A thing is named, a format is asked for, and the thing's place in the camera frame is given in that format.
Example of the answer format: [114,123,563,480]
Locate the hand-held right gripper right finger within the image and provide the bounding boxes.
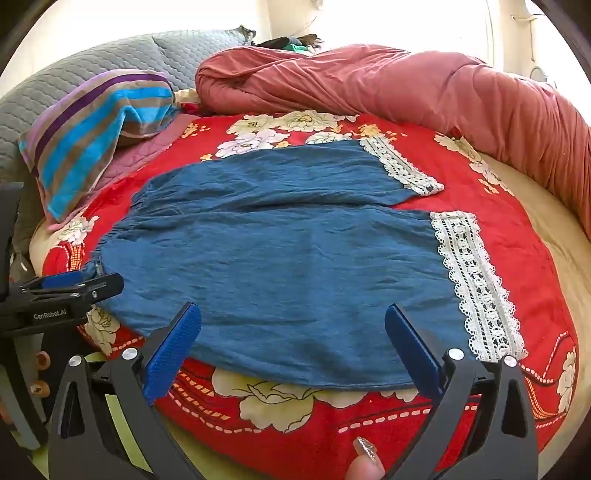
[385,303,540,480]

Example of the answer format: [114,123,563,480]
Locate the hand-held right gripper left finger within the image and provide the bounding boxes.
[48,302,204,480]

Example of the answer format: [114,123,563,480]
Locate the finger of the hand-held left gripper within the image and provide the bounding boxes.
[10,273,125,333]
[19,271,100,294]

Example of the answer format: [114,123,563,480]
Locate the blue pants with lace trim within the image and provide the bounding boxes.
[90,138,527,393]

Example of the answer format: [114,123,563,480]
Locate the striped towel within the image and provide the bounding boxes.
[18,69,181,222]

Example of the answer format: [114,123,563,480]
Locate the pink quilted pad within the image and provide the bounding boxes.
[44,113,199,232]

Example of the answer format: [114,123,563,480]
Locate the red floral blanket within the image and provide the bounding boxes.
[41,110,580,467]

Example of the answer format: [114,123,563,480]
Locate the grey quilted pillow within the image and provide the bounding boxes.
[0,30,254,185]

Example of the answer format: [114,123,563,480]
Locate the pink-red duvet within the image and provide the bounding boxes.
[195,45,591,222]

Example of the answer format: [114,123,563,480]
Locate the pile of clothes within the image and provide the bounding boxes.
[252,34,324,54]

